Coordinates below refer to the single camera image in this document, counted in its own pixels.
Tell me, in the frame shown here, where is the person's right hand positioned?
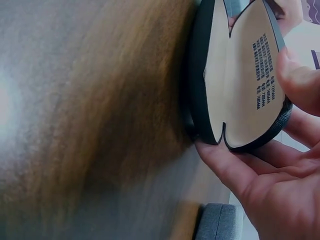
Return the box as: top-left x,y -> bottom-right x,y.
195,48 -> 320,240

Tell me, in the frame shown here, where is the person's left hand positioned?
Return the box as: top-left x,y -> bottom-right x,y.
271,0 -> 303,22

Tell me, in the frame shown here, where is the black glasses case beige lining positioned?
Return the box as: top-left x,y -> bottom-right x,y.
184,0 -> 294,154

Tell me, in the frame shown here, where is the grey fabric box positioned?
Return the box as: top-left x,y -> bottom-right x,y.
194,202 -> 239,240

